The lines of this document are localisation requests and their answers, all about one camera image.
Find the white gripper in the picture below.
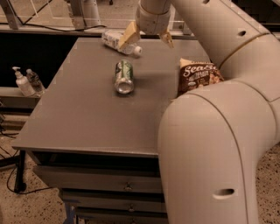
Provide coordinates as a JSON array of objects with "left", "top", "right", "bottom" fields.
[{"left": 118, "top": 2, "right": 174, "bottom": 50}]

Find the green soda can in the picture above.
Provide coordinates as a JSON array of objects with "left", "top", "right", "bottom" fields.
[{"left": 114, "top": 59, "right": 134, "bottom": 95}]

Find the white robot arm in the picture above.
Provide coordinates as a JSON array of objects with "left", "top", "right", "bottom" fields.
[{"left": 120, "top": 0, "right": 280, "bottom": 224}]

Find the clear plastic water bottle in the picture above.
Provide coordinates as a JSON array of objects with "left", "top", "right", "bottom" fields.
[{"left": 101, "top": 30, "right": 143, "bottom": 57}]

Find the sea salt chips bag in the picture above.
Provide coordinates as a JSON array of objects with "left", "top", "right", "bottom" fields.
[{"left": 178, "top": 58, "right": 224, "bottom": 96}]

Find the grey drawer cabinet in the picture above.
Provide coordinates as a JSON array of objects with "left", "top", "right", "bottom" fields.
[{"left": 11, "top": 37, "right": 211, "bottom": 224}]

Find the small clear bottle on shelf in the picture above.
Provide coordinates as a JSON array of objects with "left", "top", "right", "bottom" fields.
[{"left": 26, "top": 69, "right": 45, "bottom": 95}]

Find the white pump dispenser bottle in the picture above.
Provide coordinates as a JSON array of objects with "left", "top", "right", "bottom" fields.
[{"left": 12, "top": 66, "right": 35, "bottom": 97}]

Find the top grey drawer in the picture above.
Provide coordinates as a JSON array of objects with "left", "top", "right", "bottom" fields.
[{"left": 33, "top": 165, "right": 162, "bottom": 193}]

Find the grey drawer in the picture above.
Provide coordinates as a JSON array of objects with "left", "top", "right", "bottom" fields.
[
  {"left": 76, "top": 207, "right": 169, "bottom": 224},
  {"left": 33, "top": 165, "right": 162, "bottom": 193},
  {"left": 59, "top": 190, "right": 166, "bottom": 213}
]

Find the middle grey drawer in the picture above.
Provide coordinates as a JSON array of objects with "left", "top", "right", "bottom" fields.
[{"left": 59, "top": 190, "right": 166, "bottom": 213}]

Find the bottom grey drawer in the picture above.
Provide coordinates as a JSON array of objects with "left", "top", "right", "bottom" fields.
[{"left": 76, "top": 207, "right": 169, "bottom": 224}]

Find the black cable on rail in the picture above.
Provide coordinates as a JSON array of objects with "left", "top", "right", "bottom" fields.
[{"left": 0, "top": 0, "right": 108, "bottom": 33}]

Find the grey metal shelf rail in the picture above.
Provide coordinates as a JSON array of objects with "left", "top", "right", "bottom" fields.
[{"left": 0, "top": 23, "right": 196, "bottom": 40}]

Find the black floor cable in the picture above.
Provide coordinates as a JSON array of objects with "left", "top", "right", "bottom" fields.
[{"left": 0, "top": 125, "right": 56, "bottom": 196}]

